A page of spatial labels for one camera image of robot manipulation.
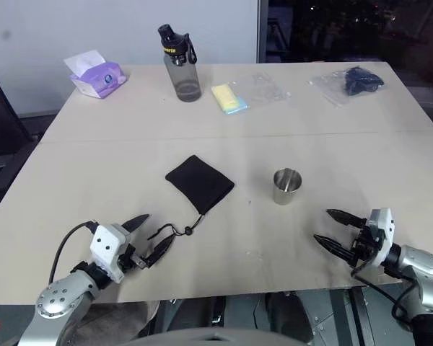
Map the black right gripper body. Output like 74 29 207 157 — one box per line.
347 217 385 268

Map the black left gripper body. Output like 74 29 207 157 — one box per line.
115 241 148 275

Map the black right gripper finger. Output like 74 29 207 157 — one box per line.
325 208 367 229
313 234 355 264

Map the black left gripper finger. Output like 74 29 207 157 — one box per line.
144 234 177 269
121 214 152 234

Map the empty clear plastic bag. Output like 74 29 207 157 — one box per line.
233 71 294 106

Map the stainless steel cup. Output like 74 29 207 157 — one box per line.
272 167 303 206

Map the black bundled item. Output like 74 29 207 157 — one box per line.
343 66 385 97

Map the purple tissue pack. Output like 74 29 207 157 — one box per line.
63 48 128 100

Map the grey bottle with black lid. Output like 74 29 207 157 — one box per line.
157 23 204 103

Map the yellow sponge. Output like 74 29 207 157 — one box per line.
210 83 250 116

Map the black office chair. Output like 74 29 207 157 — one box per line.
0 66 41 190

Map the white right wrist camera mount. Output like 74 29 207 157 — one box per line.
367 207 395 268

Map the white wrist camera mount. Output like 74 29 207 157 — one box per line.
89 223 129 284
367 207 395 268

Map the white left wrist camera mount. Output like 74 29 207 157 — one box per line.
89 223 129 284

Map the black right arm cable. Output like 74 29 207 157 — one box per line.
350 259 419 331

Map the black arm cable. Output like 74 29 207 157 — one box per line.
48 219 98 285
350 259 419 331

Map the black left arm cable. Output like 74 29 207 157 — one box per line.
48 219 98 285

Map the black drawstring pouch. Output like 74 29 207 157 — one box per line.
146 154 236 241

